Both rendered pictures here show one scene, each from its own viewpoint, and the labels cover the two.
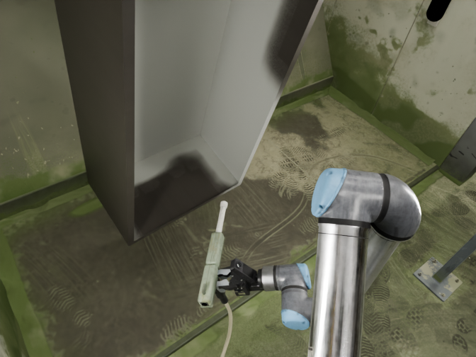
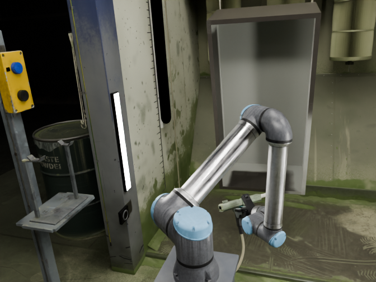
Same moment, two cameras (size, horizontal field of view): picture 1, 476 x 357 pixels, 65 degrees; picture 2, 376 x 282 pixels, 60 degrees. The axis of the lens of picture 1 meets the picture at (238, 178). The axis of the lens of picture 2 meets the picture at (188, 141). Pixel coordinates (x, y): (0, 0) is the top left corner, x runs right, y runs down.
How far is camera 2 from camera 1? 149 cm
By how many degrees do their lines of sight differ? 58
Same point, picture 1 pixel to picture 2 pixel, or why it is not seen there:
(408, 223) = (271, 128)
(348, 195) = (249, 110)
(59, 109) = not seen: hidden behind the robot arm
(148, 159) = (262, 164)
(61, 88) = not seen: hidden behind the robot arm
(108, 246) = (228, 214)
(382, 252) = (270, 156)
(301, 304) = (254, 216)
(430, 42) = not seen: outside the picture
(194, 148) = (292, 169)
